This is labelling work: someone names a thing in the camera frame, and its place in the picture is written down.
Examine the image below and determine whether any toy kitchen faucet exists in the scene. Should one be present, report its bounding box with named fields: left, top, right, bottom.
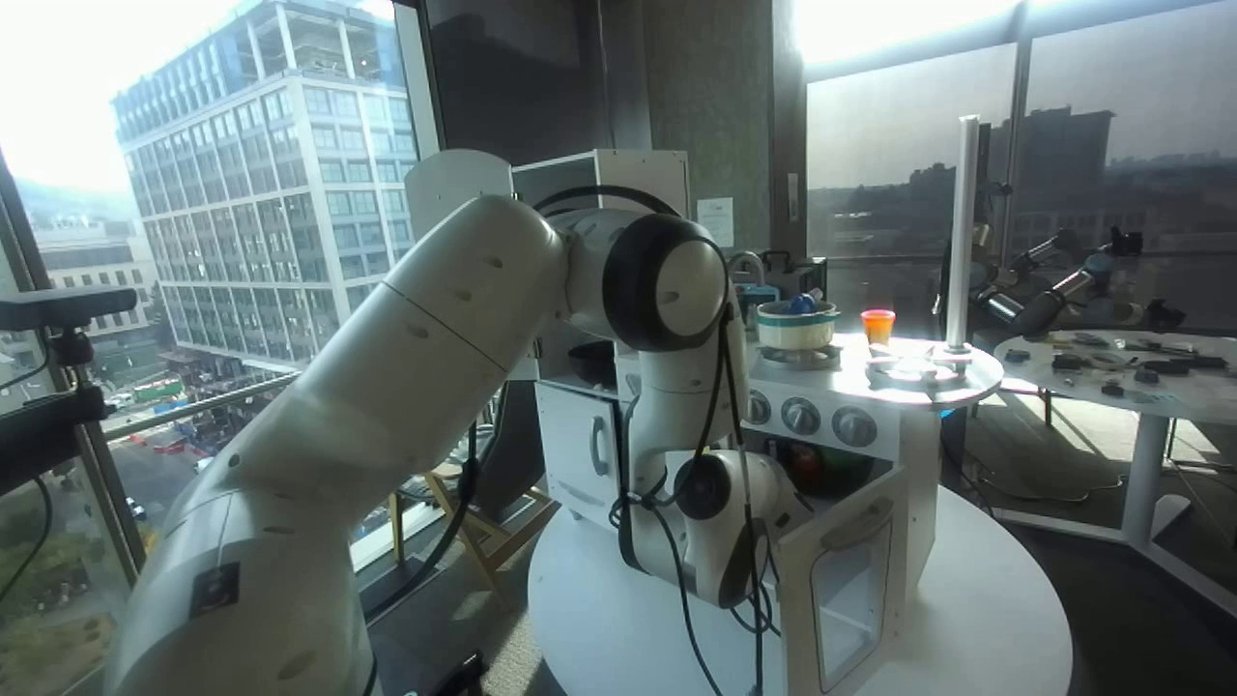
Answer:
left=729, top=248, right=785, bottom=312

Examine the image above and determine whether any wide white cabinet door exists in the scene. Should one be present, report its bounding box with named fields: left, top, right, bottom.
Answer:
left=530, top=377, right=631, bottom=533

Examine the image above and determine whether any white side table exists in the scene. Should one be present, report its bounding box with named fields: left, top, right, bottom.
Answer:
left=999, top=324, right=1237, bottom=553

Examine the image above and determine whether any black lab equipment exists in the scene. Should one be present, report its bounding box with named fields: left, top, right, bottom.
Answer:
left=976, top=228, right=1154, bottom=342

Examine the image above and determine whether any tall white cabinet door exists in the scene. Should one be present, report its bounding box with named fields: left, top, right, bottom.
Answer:
left=408, top=147, right=522, bottom=243

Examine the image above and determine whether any small orange cup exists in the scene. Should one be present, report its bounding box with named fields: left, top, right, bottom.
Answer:
left=857, top=307, right=903, bottom=347

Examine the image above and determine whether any black camera on stand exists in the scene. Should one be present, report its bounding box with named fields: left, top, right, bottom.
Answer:
left=0, top=288, right=138, bottom=574

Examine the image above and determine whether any white toy kitchen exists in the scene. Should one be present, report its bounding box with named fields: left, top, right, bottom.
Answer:
left=506, top=147, right=1011, bottom=696

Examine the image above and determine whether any white striped toy pot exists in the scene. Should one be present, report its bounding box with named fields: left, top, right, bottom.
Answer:
left=751, top=295, right=843, bottom=360

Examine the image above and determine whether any round white table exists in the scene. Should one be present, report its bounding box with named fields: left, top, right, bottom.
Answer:
left=528, top=481, right=1079, bottom=696

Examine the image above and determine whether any white vertical post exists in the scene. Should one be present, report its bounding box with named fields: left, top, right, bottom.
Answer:
left=945, top=112, right=999, bottom=360

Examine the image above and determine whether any wooden folding chair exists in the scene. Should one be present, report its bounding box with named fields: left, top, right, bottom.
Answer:
left=414, top=380, right=561, bottom=593

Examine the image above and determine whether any white paper note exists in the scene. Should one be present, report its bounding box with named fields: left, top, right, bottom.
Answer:
left=694, top=195, right=739, bottom=250

